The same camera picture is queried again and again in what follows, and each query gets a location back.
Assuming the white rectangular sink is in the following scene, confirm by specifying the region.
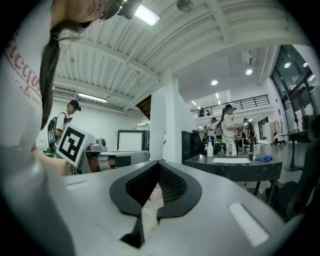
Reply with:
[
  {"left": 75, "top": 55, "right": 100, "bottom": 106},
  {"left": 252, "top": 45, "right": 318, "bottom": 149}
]
[{"left": 211, "top": 156, "right": 252, "bottom": 165}]

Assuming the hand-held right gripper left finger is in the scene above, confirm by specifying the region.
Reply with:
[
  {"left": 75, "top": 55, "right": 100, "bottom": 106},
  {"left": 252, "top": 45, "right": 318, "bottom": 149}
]
[{"left": 61, "top": 159, "right": 161, "bottom": 256}]

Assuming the person's left hand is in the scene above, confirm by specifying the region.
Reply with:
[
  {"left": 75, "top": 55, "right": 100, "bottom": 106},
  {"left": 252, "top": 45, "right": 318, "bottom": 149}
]
[{"left": 89, "top": 158, "right": 117, "bottom": 174}]

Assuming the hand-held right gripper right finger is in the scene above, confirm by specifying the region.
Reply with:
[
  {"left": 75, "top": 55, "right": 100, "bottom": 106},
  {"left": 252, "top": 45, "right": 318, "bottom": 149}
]
[{"left": 144, "top": 160, "right": 286, "bottom": 256}]

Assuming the black balcony railing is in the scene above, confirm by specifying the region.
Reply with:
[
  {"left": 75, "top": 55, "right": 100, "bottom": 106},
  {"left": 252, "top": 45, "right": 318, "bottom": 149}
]
[{"left": 190, "top": 94, "right": 271, "bottom": 118}]

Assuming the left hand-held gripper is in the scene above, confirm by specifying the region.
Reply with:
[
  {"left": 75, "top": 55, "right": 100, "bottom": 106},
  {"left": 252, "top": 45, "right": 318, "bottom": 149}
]
[{"left": 56, "top": 124, "right": 151, "bottom": 175}]

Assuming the black head-worn camera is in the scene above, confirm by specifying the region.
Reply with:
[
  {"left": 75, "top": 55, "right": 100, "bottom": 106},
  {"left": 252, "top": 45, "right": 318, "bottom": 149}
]
[{"left": 99, "top": 0, "right": 144, "bottom": 21}]

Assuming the person's white printed shirt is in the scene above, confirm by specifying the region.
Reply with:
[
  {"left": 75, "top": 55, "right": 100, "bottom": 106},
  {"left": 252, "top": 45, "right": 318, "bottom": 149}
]
[{"left": 0, "top": 0, "right": 62, "bottom": 151}]

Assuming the black marble counter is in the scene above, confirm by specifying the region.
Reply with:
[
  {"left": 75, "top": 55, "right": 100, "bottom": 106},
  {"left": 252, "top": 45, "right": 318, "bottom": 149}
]
[{"left": 183, "top": 153, "right": 284, "bottom": 183}]

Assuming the rectangular ceiling light panel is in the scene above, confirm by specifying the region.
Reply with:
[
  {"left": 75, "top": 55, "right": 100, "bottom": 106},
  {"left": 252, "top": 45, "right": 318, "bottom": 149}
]
[{"left": 133, "top": 4, "right": 161, "bottom": 27}]

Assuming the black pedestal table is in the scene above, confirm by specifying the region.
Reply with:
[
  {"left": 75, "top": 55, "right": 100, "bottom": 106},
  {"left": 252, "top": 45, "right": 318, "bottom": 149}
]
[{"left": 276, "top": 129, "right": 312, "bottom": 173}]

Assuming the black office chair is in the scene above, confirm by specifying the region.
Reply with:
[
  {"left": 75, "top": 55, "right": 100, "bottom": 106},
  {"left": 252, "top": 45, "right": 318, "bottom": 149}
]
[{"left": 264, "top": 114, "right": 320, "bottom": 222}]

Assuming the person's left forearm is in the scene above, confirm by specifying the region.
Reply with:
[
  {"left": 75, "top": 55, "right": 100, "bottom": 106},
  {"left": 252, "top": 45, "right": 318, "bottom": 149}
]
[{"left": 30, "top": 142, "right": 69, "bottom": 177}]

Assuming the white screen with black frame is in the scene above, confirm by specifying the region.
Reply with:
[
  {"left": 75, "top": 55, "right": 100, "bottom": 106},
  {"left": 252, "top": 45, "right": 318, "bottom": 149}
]
[{"left": 116, "top": 129, "right": 151, "bottom": 153}]

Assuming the person's face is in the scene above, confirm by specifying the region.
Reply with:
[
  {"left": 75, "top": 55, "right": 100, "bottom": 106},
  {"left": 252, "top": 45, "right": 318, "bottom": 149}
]
[{"left": 49, "top": 0, "right": 107, "bottom": 27}]

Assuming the black cabinet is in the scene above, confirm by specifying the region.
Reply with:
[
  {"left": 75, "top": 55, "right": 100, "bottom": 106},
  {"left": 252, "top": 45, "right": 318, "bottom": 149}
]
[{"left": 181, "top": 130, "right": 202, "bottom": 165}]

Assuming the long tube ceiling light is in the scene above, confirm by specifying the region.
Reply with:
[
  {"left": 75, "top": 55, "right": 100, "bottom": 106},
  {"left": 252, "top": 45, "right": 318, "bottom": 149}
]
[{"left": 77, "top": 92, "right": 109, "bottom": 103}]

